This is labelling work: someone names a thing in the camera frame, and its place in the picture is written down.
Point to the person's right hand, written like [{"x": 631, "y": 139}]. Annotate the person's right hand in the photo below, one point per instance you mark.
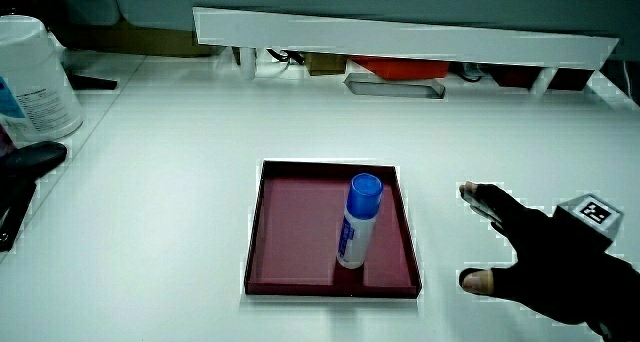
[{"x": 545, "y": 262}]

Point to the blue capped glue stick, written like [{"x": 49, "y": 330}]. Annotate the blue capped glue stick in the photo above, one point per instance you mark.
[{"x": 357, "y": 222}]

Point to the dark red square plate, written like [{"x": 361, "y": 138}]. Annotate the dark red square plate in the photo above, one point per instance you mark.
[{"x": 295, "y": 232}]

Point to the person's right forearm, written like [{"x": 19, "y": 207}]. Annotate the person's right forearm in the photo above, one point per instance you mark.
[{"x": 627, "y": 327}]

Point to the dark red box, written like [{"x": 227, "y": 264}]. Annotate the dark red box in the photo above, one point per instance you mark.
[{"x": 515, "y": 76}]

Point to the clear metal-edged tray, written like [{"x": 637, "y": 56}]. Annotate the clear metal-edged tray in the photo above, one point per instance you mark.
[{"x": 395, "y": 86}]

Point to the orange box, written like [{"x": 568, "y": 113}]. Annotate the orange box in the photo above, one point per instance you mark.
[{"x": 400, "y": 68}]

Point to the white desk shelf riser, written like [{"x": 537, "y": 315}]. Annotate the white desk shelf riser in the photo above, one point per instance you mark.
[{"x": 400, "y": 34}]

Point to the brown cardboard box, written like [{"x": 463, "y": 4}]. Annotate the brown cardboard box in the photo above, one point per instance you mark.
[{"x": 325, "y": 63}]

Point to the brown wooden board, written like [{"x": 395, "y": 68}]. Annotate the brown wooden board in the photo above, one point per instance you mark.
[{"x": 140, "y": 41}]

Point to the black handheld tool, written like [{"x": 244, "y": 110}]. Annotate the black handheld tool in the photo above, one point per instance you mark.
[{"x": 30, "y": 162}]

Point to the white plastic tub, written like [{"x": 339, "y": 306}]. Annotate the white plastic tub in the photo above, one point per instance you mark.
[{"x": 35, "y": 82}]

